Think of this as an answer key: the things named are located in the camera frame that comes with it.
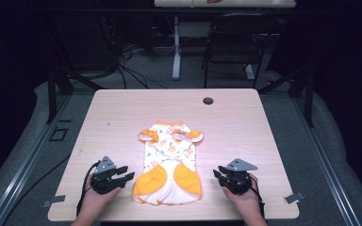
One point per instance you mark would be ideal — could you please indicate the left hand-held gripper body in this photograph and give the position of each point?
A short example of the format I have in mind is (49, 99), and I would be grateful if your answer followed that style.
(105, 179)

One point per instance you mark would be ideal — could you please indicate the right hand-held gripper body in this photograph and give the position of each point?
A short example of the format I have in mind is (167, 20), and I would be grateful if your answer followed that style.
(238, 182)

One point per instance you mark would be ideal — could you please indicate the person's right hand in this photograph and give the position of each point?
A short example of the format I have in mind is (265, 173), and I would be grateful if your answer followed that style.
(248, 202)

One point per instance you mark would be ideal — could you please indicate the person's left hand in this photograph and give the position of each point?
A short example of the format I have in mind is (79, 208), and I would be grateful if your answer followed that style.
(94, 202)

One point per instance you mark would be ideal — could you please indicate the orange and white pet garment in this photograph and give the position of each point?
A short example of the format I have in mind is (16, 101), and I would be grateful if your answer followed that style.
(169, 175)

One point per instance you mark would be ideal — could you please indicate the grey tape strip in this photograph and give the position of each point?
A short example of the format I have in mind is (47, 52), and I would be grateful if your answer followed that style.
(293, 197)
(55, 200)

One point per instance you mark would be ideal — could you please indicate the black metal stand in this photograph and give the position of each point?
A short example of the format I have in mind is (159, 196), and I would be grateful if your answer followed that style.
(52, 94)
(308, 94)

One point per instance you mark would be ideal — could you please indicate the white desk foot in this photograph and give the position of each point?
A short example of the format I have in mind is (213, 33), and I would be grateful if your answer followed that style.
(249, 72)

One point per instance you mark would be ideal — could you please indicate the white desk leg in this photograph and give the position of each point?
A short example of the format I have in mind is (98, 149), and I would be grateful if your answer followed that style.
(176, 50)

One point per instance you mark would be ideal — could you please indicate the black chair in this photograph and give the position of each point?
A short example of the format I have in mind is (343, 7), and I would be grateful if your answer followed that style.
(237, 40)

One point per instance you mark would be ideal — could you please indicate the orange thing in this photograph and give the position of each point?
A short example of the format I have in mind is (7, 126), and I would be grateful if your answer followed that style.
(213, 1)

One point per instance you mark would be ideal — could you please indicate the aluminium floor rail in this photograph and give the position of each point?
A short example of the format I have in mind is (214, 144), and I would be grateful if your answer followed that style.
(28, 163)
(326, 163)

